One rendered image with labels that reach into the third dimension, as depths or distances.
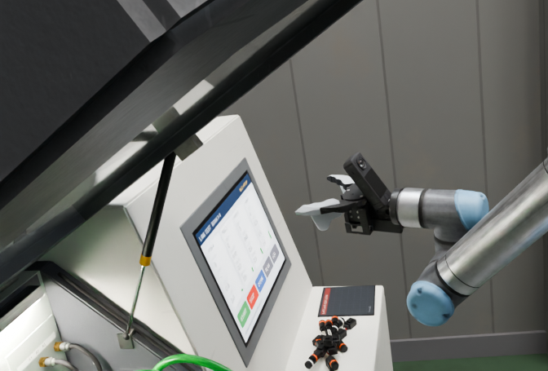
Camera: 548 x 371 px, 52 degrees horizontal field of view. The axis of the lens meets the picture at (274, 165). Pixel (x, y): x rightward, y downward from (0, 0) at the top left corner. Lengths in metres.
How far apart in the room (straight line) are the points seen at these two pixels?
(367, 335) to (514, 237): 0.74
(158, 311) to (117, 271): 0.11
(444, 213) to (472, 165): 1.62
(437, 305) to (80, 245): 0.64
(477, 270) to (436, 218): 0.16
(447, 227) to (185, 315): 0.51
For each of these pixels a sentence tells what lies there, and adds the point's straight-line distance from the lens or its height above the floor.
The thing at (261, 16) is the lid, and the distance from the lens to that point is 0.16.
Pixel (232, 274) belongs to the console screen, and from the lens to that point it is 1.30.
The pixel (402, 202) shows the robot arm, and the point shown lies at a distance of 1.07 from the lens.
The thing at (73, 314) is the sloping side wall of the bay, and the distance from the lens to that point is 1.14.
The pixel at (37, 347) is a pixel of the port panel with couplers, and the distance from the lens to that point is 1.13.
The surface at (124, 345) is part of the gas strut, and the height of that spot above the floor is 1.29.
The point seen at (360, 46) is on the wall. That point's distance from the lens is 2.48.
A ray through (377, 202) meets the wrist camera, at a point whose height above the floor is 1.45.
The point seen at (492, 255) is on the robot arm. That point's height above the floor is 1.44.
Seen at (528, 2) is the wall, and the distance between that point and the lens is 2.58.
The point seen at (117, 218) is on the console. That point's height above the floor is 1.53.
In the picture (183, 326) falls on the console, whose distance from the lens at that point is 1.10.
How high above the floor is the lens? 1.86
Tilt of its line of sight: 17 degrees down
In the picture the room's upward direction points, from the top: 9 degrees counter-clockwise
